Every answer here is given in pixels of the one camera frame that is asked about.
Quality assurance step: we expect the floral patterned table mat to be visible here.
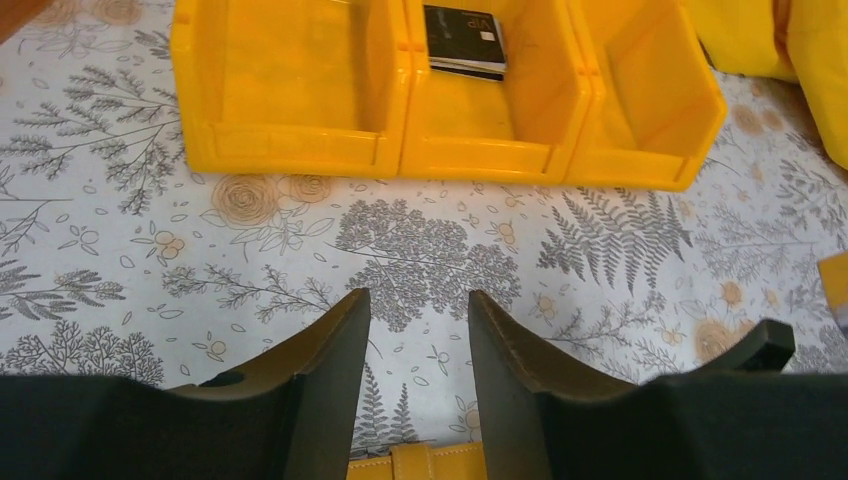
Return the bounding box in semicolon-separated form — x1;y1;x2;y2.
1;1;847;458

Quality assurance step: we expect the yellow leather card holder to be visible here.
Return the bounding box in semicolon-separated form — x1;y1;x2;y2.
346;442;487;480

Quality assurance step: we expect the yellow middle bin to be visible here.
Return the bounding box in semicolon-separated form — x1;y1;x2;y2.
398;1;593;184

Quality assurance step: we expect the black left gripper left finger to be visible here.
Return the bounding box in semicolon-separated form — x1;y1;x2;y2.
1;289;371;479

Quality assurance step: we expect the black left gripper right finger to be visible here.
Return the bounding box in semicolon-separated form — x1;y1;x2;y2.
468;290;847;479

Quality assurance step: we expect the yellow crumpled cloth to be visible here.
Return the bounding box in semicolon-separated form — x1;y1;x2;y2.
687;0;847;168

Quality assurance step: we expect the yellow bin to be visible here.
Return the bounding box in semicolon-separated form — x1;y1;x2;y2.
398;1;593;184
563;1;727;192
170;0;410;178

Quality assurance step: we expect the yellow right bin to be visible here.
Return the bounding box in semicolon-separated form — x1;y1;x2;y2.
563;1;727;192

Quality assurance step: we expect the black credit card stack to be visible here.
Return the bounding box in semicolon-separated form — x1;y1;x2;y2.
423;5;508;81

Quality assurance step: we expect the yellow left bin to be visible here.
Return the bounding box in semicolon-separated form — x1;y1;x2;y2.
170;0;410;178

